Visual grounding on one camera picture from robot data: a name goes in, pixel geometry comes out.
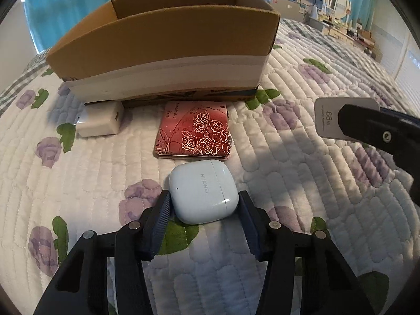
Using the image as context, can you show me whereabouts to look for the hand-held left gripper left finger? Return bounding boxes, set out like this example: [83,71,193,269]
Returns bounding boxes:
[33,190,171,315]

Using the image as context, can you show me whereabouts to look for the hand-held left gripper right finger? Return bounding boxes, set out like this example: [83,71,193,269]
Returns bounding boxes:
[238,190,377,315]

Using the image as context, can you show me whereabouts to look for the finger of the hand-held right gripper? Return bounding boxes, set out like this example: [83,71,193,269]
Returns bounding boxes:
[338,104,420,211]

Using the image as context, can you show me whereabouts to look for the white earbuds case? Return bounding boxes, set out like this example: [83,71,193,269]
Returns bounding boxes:
[169,160,240,225]

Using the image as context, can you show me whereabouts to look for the red rose-print wallet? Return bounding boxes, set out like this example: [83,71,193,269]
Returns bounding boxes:
[154,101,233,160]

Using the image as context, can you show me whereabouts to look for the white cube charger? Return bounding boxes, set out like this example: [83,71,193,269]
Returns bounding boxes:
[76,102,125,138]

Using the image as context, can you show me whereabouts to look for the cardboard box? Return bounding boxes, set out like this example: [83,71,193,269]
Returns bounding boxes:
[45,0,281,102]

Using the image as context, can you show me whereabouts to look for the floral quilted blanket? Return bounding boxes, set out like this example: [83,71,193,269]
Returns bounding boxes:
[0,16,420,315]

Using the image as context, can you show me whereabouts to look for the white dresser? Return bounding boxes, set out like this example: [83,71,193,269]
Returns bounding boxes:
[303,13,376,53]

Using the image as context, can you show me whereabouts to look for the white oval mirror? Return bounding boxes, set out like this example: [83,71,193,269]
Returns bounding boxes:
[324,0,351,22]

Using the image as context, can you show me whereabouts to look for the blue curtain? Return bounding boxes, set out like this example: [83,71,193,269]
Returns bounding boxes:
[23,0,273,55]

